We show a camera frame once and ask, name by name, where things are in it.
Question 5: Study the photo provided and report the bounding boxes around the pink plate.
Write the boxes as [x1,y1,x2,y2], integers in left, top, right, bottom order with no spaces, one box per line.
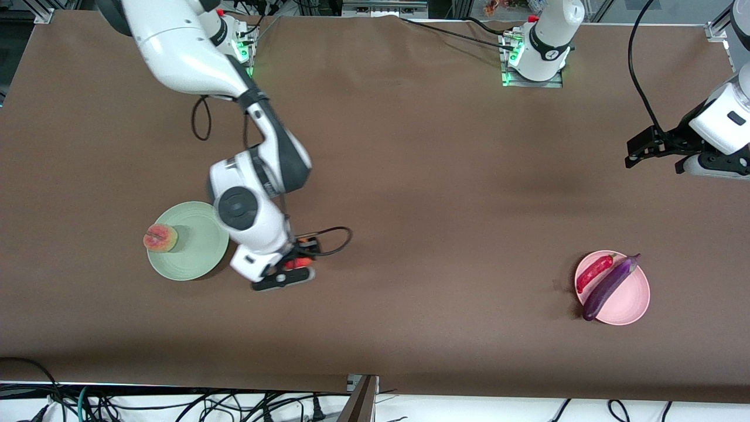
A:
[574,250,651,326]

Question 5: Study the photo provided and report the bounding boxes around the brown table cloth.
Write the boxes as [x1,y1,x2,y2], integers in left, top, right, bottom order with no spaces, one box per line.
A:
[0,11,750,405]

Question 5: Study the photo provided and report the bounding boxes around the colourful background clutter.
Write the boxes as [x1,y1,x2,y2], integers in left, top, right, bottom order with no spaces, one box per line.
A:
[483,0,548,17]

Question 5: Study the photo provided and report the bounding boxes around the thick black floor cable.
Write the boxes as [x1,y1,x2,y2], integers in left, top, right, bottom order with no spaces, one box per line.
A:
[0,356,65,422]

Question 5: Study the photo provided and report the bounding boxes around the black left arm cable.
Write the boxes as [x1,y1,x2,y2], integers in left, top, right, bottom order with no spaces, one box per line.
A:
[628,0,666,134]

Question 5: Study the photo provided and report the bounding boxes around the light green plate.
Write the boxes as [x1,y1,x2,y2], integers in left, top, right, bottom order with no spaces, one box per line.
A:
[146,201,230,282]

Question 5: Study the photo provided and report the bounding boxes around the short black table cable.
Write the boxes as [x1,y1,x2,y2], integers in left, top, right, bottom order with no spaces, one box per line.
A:
[463,16,510,36]

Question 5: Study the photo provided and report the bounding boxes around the grey metal background device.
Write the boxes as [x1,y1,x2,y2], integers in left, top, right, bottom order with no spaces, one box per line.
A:
[342,0,428,18]

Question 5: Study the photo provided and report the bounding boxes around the yellow-pink peach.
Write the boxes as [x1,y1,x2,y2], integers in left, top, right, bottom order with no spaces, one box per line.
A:
[143,224,179,253]

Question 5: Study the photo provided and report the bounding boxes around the red chili pepper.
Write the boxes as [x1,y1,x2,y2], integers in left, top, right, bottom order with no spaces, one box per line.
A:
[576,253,616,294]

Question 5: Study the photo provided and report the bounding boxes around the long black table cable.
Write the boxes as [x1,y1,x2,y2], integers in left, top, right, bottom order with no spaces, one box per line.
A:
[400,18,516,50]

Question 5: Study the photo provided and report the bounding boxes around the purple eggplant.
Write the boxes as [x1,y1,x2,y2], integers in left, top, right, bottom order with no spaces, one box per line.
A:
[582,253,642,322]

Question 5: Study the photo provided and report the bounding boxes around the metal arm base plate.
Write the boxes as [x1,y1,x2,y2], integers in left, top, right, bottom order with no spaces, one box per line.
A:
[237,26,258,78]
[501,32,564,89]

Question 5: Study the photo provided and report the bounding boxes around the aluminium profile post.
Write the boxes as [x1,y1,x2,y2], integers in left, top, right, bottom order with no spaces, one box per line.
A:
[337,374,380,422]

